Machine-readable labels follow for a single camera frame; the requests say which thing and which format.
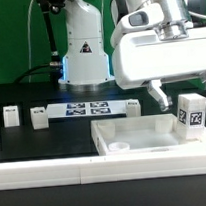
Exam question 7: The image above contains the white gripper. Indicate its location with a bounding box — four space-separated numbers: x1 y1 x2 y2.
112 27 206 111

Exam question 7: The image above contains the white square table top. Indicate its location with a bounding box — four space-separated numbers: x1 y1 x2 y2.
91 114 206 156

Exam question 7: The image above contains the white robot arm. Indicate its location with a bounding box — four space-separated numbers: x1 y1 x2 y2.
60 0 206 111

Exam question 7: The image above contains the white L-shaped obstacle fence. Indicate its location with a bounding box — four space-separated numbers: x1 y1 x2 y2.
0 149 206 190

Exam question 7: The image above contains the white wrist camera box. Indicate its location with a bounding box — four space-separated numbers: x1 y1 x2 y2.
110 3 165 46

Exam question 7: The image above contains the black cable bundle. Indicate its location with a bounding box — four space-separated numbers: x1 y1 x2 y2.
11 62 64 85

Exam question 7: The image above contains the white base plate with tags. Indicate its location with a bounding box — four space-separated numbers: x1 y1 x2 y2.
46 100 126 119

